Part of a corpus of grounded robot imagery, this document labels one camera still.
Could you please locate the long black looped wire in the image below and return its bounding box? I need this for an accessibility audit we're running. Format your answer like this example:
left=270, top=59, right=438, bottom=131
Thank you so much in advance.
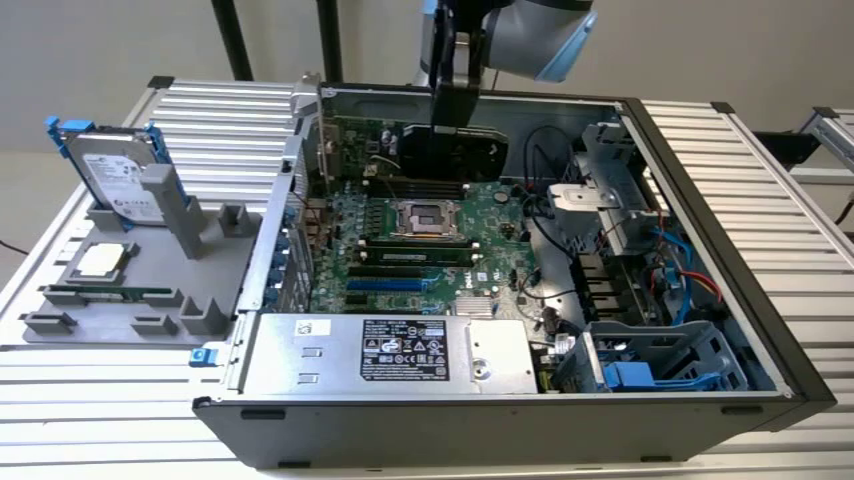
left=523, top=124, right=572, bottom=191

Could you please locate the green RAM stick, white label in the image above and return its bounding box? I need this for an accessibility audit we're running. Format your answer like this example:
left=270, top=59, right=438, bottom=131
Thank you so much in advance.
left=49, top=283, right=172, bottom=304

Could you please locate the blue expansion slot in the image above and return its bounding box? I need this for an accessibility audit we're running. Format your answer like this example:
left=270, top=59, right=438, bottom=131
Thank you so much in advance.
left=344, top=277, right=428, bottom=296

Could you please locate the small silver heatsink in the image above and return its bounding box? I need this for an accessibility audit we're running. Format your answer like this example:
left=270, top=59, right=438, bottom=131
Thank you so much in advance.
left=454, top=295, right=498, bottom=317

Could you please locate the green graphics card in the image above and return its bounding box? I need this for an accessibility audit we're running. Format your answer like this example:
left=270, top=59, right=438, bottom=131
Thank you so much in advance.
left=302, top=72, right=512, bottom=184

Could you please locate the hard disk in blue carrier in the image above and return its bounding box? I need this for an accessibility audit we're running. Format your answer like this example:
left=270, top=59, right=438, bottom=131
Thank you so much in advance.
left=42, top=115, right=185, bottom=229

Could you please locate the black table bracket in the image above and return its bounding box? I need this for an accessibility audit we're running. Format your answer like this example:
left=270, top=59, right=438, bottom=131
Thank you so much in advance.
left=752, top=128, right=823, bottom=166

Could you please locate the silver power supply unit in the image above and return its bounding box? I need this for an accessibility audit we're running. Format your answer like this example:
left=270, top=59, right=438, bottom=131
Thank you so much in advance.
left=238, top=313, right=540, bottom=396

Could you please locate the blue drive carrier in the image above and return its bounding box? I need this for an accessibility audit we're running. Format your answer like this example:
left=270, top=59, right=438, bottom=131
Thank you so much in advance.
left=599, top=359, right=721, bottom=391

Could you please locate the black stand pole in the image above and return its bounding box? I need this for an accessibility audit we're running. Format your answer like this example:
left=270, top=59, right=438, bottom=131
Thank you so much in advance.
left=210, top=0, right=254, bottom=81
left=316, top=0, right=345, bottom=84

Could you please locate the CPU socket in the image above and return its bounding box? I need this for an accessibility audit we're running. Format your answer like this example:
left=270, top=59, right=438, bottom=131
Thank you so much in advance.
left=389, top=198, right=461, bottom=239

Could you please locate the green motherboard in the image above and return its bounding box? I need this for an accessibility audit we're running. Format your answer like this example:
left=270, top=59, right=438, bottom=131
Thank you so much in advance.
left=292, top=174, right=541, bottom=321

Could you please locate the grey parts rack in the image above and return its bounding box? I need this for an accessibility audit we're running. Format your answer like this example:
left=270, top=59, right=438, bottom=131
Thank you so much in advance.
left=18, top=164, right=262, bottom=345

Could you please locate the aluminium frame table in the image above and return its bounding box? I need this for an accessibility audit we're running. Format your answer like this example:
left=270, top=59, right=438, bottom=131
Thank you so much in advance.
left=785, top=105, right=854, bottom=186

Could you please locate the red wire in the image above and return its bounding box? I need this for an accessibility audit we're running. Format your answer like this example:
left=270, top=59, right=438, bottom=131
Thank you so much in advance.
left=689, top=272, right=725, bottom=301

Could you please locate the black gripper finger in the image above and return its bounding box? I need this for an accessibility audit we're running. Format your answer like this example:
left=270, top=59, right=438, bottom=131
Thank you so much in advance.
left=428, top=0, right=488, bottom=134

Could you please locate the blue wire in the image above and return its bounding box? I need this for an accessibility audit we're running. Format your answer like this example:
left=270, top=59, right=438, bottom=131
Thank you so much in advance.
left=649, top=227, right=699, bottom=321

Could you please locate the silver CPU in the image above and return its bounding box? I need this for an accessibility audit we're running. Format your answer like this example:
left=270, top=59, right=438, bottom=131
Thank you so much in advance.
left=69, top=245, right=128, bottom=277

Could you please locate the metal disk bay bracket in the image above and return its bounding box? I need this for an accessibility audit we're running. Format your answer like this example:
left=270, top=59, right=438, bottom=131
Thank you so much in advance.
left=545, top=122, right=668, bottom=256

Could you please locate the open grey PC case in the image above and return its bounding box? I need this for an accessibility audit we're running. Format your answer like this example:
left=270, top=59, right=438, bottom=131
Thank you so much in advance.
left=190, top=79, right=839, bottom=471

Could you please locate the black expansion slot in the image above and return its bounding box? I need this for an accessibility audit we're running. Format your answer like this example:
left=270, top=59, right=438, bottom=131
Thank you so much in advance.
left=346, top=264, right=422, bottom=279

